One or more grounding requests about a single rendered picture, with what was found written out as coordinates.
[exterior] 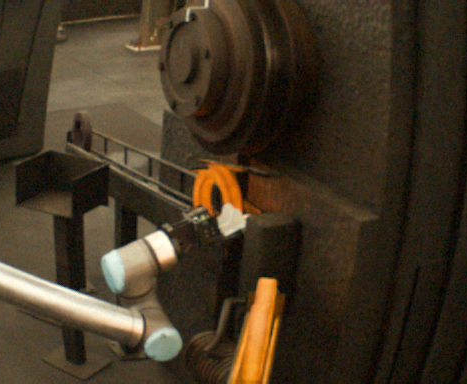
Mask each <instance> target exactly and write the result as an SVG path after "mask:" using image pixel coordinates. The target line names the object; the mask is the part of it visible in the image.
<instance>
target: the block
mask: <svg viewBox="0 0 467 384"><path fill-rule="evenodd" d="M299 227H300V225H299V222H298V221H297V220H296V219H294V218H293V217H291V215H289V214H288V213H285V212H283V211H275V212H266V214H258V215H249V216H247V217H246V222H245V235H244V248H243V261H242V264H241V273H240V285H239V297H242V298H245V306H238V308H239V310H241V311H242V312H243V313H244V314H245V315H246V308H247V303H248V298H249V291H252V292H256V291H257V286H258V281H259V279H260V278H267V279H275V280H276V282H277V284H276V289H277V290H278V291H279V292H280V293H281V294H286V296H285V299H284V306H283V314H286V313H287V311H288V305H289V300H290V295H291V286H292V276H293V275H294V266H295V257H296V247H297V242H298V236H299Z"/></svg>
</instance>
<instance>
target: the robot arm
mask: <svg viewBox="0 0 467 384"><path fill-rule="evenodd" d="M195 208H199V209H196V210H194V211H191V210H193V209H195ZM189 211H191V212H189ZM188 212H189V213H188ZM182 214H183V219H184V220H183V221H181V222H179V223H175V224H173V225H171V226H170V225H168V224H165V225H163V226H162V228H163V231H164V233H163V232H161V231H158V232H156V233H153V234H151V235H149V236H147V237H144V238H143V239H140V240H138V241H136V242H135V243H132V244H130V245H128V246H126V247H125V246H124V247H121V248H119V249H118V250H113V251H112V252H111V253H109V254H108V255H106V256H103V257H102V270H103V274H104V276H105V278H106V280H107V282H108V285H109V286H110V287H111V289H112V290H113V291H114V292H115V293H116V294H117V295H118V296H119V297H120V300H121V303H122V306H123V308H119V307H118V306H116V305H112V304H108V303H105V302H102V301H101V300H97V299H94V298H90V297H87V296H85V295H83V294H80V293H76V292H73V291H71V290H70V289H66V288H63V287H60V286H57V285H56V284H53V283H50V282H47V281H44V280H41V279H40V278H37V277H34V276H31V275H28V274H26V273H24V272H22V271H19V270H16V269H13V268H11V267H8V266H7V265H5V264H2V263H0V300H2V301H4V302H6V303H8V304H11V305H14V306H17V307H18V308H21V309H25V310H28V311H29V312H31V313H34V314H37V315H40V316H42V317H44V318H48V319H51V320H53V321H56V322H59V323H63V324H65V325H66V326H70V327H74V328H77V329H78V330H81V331H85V332H89V333H91V334H92V335H97V336H100V337H104V338H106V339H108V340H113V341H116V342H121V343H123V344H125V345H128V346H129V347H133V348H137V349H141V350H145V353H146V355H147V356H149V357H151V358H152V359H155V360H159V361H165V360H168V359H169V360H170V359H172V358H173V357H176V355H177V354H178V353H179V352H180V350H181V348H182V343H181V338H180V336H179V333H178V331H177V330H176V329H175V327H174V326H173V325H172V323H171V321H170V320H169V319H168V317H167V315H166V313H165V311H164V310H163V309H162V307H161V305H160V303H159V300H158V297H156V294H155V290H154V287H153V283H152V280H151V279H153V278H155V277H156V276H158V275H161V274H162V273H165V272H167V271H169V270H171V269H173V268H177V265H178V262H180V261H182V252H183V253H185V254H186V256H187V257H190V258H191V259H192V260H193V261H195V262H196V263H197V264H198V265H199V267H200V268H201V269H202V271H206V272H208V273H212V274H213V275H214V274H215V273H216V271H217V270H218V269H219V267H220V266H218V265H217V264H216V263H217V262H216V261H214V259H213V258H210V257H209V256H204V255H203V254H202V253H204V252H211V251H215V250H217V249H220V248H222V247H224V246H228V244H230V243H232V242H233V241H235V240H236V239H237V238H238V237H239V236H242V234H243V233H244V232H245V222H246V217H247V216H249V215H246V216H242V214H241V211H239V210H238V209H234V208H233V206H232V205H231V204H225V205H224V206H223V208H222V214H221V216H220V217H218V218H217V215H214V216H211V214H210V212H209V211H208V208H207V207H205V206H204V207H203V204H201V205H198V206H195V207H193V208H191V209H188V210H186V211H184V212H182ZM220 234H222V235H220ZM201 252H202V253H201Z"/></svg>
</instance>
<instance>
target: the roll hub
mask: <svg viewBox="0 0 467 384"><path fill-rule="evenodd" d="M188 9H190V12H192V13H194V16H195V18H194V20H193V21H189V20H188V21H186V19H187V11H188ZM190 12H189V13H190ZM170 21H172V22H173V28H172V29H167V27H166V30H165V33H164V37H163V38H162V42H161V53H160V62H163V63H164V67H163V70H162V71H159V72H160V78H161V83H162V85H161V87H162V90H163V93H164V96H165V98H166V100H167V102H168V104H169V103H170V101H171V100H174V101H175V102H176V108H175V110H172V111H173V112H174V113H176V114H177V115H179V116H181V117H197V116H207V115H209V114H211V113H212V112H213V111H214V110H215V109H216V108H217V106H218V105H219V103H220V101H221V99H223V97H224V94H225V91H226V87H227V83H228V77H229V68H230V53H229V45H228V39H227V35H226V32H225V29H224V27H223V24H222V23H221V21H220V19H219V18H218V17H217V15H216V13H215V12H214V11H212V10H210V9H209V8H189V7H188V8H183V9H180V10H178V11H177V12H176V13H175V14H174V15H173V16H172V18H171V19H170ZM203 48H207V49H209V54H210V55H209V57H208V58H204V57H203V56H202V50H203ZM193 95H197V96H199V99H200V101H199V103H198V106H194V105H192V101H191V99H192V96H193Z"/></svg>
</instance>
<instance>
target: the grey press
mask: <svg viewBox="0 0 467 384"><path fill-rule="evenodd" d="M63 1H64V0H0V160H2V159H8V158H14V157H20V156H27V155H31V154H33V153H40V152H41V150H42V149H43V148H44V134H45V120H46V115H47V103H48V93H49V89H50V80H51V71H52V66H53V60H54V52H55V45H56V41H57V35H58V28H59V22H60V17H61V14H62V7H63Z"/></svg>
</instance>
